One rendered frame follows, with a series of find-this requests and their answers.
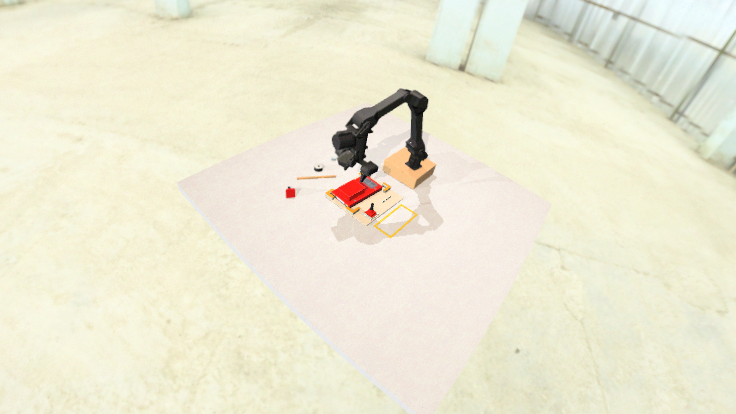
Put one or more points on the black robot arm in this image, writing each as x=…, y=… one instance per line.
x=367, y=118

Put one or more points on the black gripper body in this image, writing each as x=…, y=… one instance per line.
x=367, y=168

